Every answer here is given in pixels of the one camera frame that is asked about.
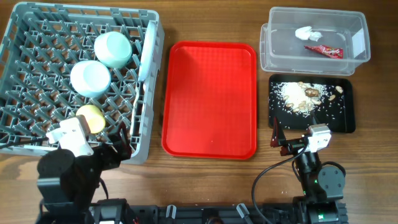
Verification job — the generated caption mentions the green bowl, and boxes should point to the green bowl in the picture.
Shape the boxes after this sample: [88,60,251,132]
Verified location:
[94,31,132,68]

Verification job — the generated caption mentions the white plastic spoon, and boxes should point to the white plastic spoon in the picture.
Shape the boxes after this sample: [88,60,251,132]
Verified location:
[129,87,140,137]

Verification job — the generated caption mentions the light blue bowl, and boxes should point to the light blue bowl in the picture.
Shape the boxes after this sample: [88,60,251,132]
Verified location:
[70,60,111,98]

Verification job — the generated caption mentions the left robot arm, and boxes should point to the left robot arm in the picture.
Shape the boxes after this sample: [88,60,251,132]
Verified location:
[36,123,136,223]

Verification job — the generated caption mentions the light blue plate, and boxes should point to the light blue plate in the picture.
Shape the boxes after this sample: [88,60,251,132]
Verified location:
[138,21,157,82]

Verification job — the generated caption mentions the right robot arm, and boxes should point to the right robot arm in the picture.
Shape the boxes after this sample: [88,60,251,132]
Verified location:
[271,117,346,203]

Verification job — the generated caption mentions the black waste tray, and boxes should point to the black waste tray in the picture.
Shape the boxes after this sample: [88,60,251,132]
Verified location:
[268,74,356,133]

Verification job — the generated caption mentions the yellow plastic cup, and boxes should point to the yellow plastic cup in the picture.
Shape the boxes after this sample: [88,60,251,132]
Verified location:
[76,105,106,134]

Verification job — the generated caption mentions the grey dishwasher rack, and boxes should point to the grey dishwasher rack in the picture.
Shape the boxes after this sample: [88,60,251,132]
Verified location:
[1,2,165,164]

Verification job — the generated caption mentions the red serving tray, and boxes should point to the red serving tray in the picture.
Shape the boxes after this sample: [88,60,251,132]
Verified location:
[162,40,257,160]

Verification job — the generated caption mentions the red snack wrapper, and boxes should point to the red snack wrapper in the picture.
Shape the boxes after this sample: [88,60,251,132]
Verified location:
[304,45,344,59]

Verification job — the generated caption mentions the rice and food scraps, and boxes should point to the rice and food scraps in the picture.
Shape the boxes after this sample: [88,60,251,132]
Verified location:
[269,82,345,131]

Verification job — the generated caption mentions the white napkin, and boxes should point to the white napkin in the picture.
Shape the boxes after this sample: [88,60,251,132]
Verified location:
[295,26,323,42]

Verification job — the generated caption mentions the clear plastic bin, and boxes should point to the clear plastic bin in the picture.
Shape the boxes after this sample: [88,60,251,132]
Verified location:
[259,7,371,76]

